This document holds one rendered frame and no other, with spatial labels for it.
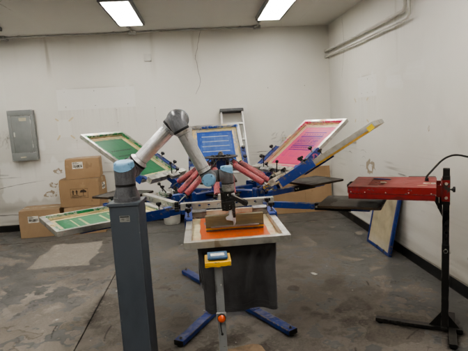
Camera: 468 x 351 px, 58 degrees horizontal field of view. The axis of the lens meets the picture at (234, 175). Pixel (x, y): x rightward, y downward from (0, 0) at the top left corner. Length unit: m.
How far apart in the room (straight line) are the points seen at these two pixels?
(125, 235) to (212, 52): 4.91
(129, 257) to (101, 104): 4.80
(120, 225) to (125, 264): 0.23
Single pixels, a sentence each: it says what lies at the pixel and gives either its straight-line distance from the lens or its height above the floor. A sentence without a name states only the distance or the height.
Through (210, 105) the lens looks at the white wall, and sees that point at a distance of 6.96.
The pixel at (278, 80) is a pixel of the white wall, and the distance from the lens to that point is 7.10.
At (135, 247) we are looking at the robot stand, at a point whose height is 0.94.
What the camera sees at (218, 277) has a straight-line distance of 2.18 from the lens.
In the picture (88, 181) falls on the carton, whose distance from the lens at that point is 6.75.
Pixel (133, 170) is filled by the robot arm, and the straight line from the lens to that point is 2.50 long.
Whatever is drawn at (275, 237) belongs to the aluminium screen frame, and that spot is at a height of 0.98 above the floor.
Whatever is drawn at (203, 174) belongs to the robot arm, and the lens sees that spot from 2.42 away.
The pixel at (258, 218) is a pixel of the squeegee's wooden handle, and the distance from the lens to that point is 2.63.
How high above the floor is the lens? 1.65
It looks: 8 degrees down
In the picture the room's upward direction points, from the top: 3 degrees counter-clockwise
